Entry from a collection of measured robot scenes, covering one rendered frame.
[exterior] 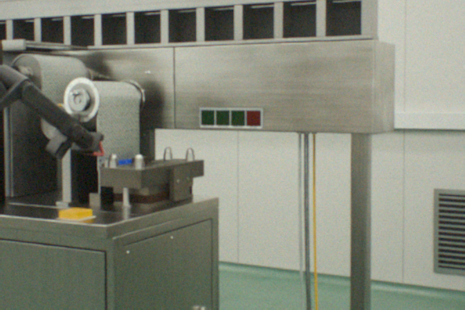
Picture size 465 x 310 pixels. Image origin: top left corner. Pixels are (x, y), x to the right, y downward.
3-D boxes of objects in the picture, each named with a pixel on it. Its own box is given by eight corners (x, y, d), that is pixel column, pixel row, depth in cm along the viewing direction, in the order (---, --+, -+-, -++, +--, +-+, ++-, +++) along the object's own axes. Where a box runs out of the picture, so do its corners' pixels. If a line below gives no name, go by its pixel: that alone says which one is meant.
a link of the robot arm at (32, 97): (31, 79, 184) (-2, 59, 186) (18, 97, 183) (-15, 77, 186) (86, 125, 225) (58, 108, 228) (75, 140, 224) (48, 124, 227)
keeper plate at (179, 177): (169, 201, 245) (169, 168, 244) (185, 196, 253) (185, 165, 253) (176, 201, 243) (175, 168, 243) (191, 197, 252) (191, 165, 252)
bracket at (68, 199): (55, 205, 242) (54, 113, 240) (68, 203, 248) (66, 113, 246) (67, 207, 240) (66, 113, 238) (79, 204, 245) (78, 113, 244)
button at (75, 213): (59, 219, 216) (58, 210, 216) (74, 215, 222) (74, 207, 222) (77, 221, 213) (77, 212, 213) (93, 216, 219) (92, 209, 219)
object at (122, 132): (97, 171, 242) (97, 115, 242) (138, 165, 263) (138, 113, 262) (98, 171, 242) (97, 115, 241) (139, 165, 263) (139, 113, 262)
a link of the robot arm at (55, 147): (77, 123, 221) (55, 109, 223) (55, 154, 218) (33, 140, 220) (88, 135, 232) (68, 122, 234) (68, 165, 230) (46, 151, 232)
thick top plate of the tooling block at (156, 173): (100, 185, 237) (99, 167, 237) (167, 174, 273) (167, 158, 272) (140, 189, 230) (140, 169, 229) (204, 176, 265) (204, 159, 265)
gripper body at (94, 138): (98, 153, 234) (85, 142, 228) (73, 151, 239) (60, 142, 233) (104, 135, 237) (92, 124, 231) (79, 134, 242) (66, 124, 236)
